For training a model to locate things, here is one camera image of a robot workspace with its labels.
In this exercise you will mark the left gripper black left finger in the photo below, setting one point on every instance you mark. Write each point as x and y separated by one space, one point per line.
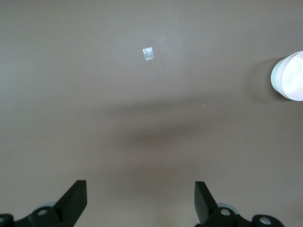
73 203

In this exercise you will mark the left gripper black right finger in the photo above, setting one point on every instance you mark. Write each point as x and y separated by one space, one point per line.
204 203

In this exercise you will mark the pink bowl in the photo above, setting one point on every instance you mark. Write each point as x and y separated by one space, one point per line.
293 75

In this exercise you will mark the white bowl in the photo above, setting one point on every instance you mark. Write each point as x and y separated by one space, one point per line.
274 78

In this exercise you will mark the brown table cover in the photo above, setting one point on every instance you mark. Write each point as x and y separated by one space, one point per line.
94 94

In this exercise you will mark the small clear tape piece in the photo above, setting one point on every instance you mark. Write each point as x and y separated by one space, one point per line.
148 54

